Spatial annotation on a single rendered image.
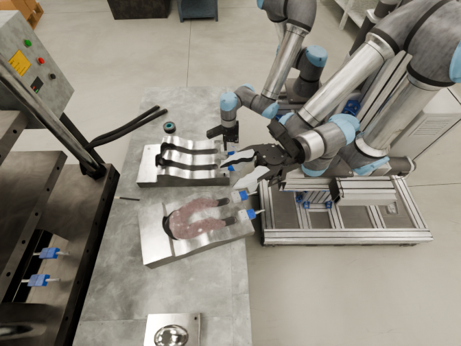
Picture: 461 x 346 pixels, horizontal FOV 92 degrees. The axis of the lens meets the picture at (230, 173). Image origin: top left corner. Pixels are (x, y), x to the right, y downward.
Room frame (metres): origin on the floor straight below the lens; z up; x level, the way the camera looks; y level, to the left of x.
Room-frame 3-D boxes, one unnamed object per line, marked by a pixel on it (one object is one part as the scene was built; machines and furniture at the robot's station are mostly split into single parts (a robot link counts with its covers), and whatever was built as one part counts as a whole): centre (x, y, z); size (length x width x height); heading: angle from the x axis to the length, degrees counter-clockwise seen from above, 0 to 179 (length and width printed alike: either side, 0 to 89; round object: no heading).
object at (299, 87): (1.14, -0.45, 1.09); 0.15 x 0.15 x 0.10
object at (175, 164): (0.72, 0.24, 0.92); 0.35 x 0.16 x 0.09; 92
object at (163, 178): (0.73, 0.26, 0.87); 0.50 x 0.26 x 0.14; 92
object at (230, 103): (0.79, 0.01, 1.21); 0.09 x 0.08 x 0.11; 141
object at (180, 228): (0.39, 0.16, 0.90); 0.26 x 0.18 x 0.08; 109
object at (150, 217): (0.38, 0.16, 0.86); 0.50 x 0.26 x 0.11; 109
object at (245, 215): (0.42, -0.11, 0.86); 0.13 x 0.05 x 0.05; 109
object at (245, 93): (0.86, -0.07, 1.21); 0.11 x 0.11 x 0.08; 51
